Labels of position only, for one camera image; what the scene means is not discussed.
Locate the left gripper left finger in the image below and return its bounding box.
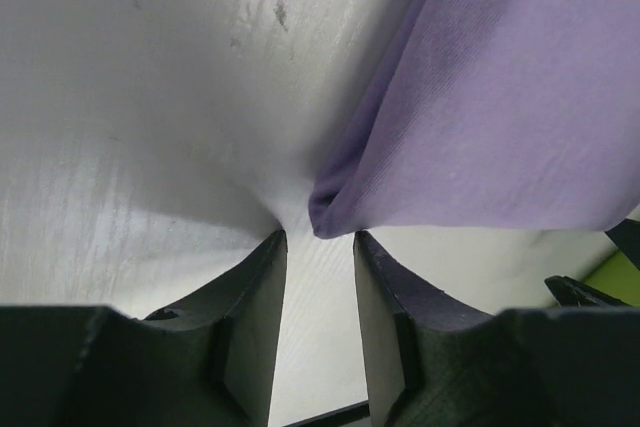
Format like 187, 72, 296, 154
1, 231, 287, 426

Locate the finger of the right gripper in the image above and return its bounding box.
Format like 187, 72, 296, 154
544, 276, 630, 308

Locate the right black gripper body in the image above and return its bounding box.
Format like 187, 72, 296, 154
605, 219, 640, 269

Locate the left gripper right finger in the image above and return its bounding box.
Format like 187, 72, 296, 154
354, 231, 639, 426

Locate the green plastic basket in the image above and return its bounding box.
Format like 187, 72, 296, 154
579, 251, 639, 307

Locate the purple t shirt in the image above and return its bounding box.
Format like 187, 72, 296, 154
309, 0, 639, 239

